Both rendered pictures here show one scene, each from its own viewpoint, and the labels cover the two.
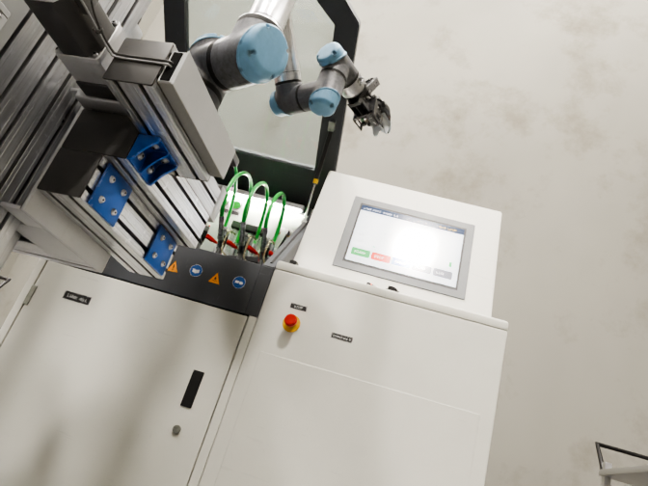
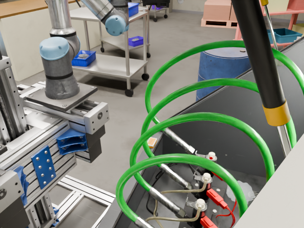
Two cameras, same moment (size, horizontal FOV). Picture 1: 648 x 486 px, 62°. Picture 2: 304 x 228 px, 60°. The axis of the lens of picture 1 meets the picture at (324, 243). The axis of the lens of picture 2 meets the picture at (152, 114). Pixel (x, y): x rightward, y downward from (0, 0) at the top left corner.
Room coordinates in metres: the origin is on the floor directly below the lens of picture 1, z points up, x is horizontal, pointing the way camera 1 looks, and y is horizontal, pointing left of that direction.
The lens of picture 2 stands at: (1.79, -0.11, 1.58)
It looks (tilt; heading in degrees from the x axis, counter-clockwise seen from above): 32 degrees down; 101
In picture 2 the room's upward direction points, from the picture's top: straight up
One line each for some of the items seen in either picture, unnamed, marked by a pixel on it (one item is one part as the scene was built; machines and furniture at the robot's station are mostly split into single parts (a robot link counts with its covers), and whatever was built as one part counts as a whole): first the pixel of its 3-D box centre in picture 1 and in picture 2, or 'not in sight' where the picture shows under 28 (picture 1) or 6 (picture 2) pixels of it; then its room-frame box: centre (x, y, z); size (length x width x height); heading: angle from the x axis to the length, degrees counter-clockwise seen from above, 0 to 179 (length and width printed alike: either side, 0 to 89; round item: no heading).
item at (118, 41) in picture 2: not in sight; (124, 28); (0.44, 4.28, 0.47); 0.98 x 0.57 x 0.95; 136
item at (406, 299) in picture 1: (386, 306); not in sight; (1.60, -0.24, 0.96); 0.70 x 0.22 x 0.03; 82
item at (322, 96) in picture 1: (322, 94); not in sight; (1.18, 0.13, 1.33); 0.11 x 0.08 x 0.11; 49
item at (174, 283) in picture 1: (158, 264); (130, 201); (1.60, 0.46, 0.87); 0.62 x 0.04 x 0.16; 82
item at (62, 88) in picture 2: not in sight; (60, 81); (1.18, 0.86, 1.09); 0.15 x 0.15 x 0.10
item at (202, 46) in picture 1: (210, 68); not in sight; (1.05, 0.38, 1.20); 0.13 x 0.12 x 0.14; 49
